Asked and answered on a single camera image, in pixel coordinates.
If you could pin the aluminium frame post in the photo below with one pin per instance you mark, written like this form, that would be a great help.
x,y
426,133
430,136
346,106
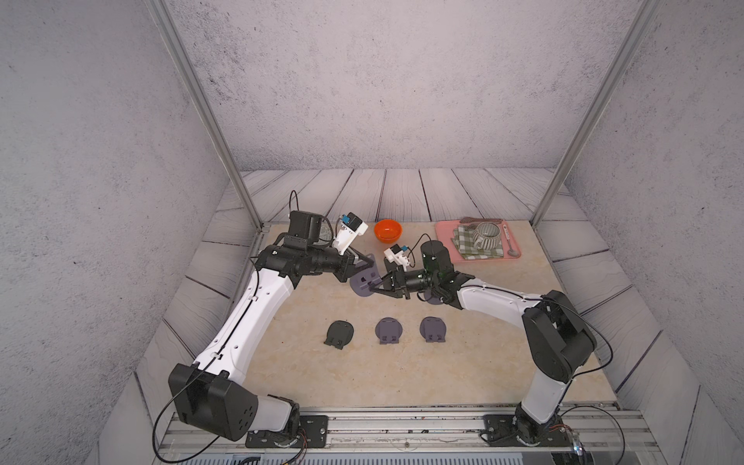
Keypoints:
x,y
618,66
175,46

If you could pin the orange bowl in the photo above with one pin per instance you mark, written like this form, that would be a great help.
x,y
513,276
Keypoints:
x,y
388,231

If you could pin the purple stand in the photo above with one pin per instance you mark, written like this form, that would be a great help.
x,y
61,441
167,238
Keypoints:
x,y
389,331
433,300
433,330
362,288

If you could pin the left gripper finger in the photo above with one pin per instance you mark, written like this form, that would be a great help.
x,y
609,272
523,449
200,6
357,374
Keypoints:
x,y
362,275
362,260

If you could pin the metal spoon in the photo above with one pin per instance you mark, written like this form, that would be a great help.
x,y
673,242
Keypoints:
x,y
512,251

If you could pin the pink tray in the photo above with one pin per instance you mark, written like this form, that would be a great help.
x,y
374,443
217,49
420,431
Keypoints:
x,y
444,232

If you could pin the green checkered cloth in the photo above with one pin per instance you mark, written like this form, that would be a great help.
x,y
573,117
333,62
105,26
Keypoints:
x,y
465,241

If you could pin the right aluminium frame post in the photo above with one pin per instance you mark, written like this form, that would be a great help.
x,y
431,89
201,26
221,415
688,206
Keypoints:
x,y
618,66

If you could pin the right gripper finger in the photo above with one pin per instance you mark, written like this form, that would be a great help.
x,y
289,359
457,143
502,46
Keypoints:
x,y
391,293
386,282

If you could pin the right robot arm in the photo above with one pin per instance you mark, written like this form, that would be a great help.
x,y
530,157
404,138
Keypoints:
x,y
582,343

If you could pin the dark green stand front left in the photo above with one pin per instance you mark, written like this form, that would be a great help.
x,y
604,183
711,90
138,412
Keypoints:
x,y
339,334

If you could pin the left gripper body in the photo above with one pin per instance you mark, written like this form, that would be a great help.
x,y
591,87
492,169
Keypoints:
x,y
342,265

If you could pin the left aluminium frame post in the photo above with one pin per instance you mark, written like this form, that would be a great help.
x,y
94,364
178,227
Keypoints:
x,y
175,46

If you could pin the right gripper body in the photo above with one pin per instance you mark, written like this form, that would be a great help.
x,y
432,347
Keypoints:
x,y
411,282

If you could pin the brown wooden spoon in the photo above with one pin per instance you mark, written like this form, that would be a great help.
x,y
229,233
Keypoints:
x,y
474,220

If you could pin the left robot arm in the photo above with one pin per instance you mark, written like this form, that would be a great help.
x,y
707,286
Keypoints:
x,y
209,393

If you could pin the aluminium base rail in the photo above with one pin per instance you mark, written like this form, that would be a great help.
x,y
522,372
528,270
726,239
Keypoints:
x,y
585,434

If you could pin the green patterned bowl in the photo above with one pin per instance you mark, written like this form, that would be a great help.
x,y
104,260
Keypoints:
x,y
326,235

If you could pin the ribbed grey cup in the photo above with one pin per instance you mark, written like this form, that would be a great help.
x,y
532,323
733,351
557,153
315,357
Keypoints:
x,y
486,236

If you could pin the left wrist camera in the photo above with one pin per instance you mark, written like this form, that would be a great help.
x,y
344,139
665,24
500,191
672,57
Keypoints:
x,y
349,228

